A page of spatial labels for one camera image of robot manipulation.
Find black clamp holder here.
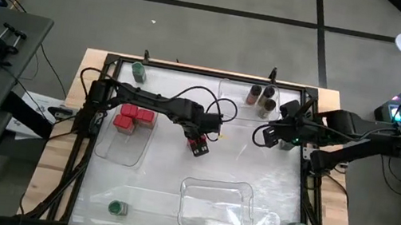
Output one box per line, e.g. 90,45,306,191
0,21,29,69

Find black aluminium table frame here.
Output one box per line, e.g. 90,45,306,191
21,41,380,225

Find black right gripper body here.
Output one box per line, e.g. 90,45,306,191
274,97,320,147

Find black lid jar red spice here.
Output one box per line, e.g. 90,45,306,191
245,82,264,108

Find white printed box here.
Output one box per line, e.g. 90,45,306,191
5,89,66,146

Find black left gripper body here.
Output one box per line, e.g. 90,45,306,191
183,110,224,144

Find clear plastic bin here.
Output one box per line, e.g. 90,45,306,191
174,172,260,225
214,75,285,127
92,101,160,171

